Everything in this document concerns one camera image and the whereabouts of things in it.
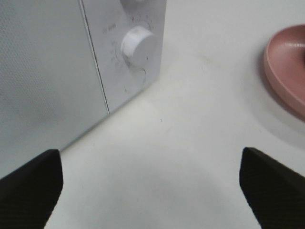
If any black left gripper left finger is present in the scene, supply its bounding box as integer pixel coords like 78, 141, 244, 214
0, 149, 63, 229

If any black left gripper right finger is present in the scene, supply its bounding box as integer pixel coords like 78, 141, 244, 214
239, 147, 305, 229

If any pink round plate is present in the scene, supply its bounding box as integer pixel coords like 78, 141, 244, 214
263, 24, 305, 119

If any round white door release button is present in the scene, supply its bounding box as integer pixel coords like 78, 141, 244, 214
124, 68, 146, 94

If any white timer knob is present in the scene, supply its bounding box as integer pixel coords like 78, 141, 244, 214
121, 26, 159, 67

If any white microwave oven body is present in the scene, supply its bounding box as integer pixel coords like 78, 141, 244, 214
82, 0, 167, 113

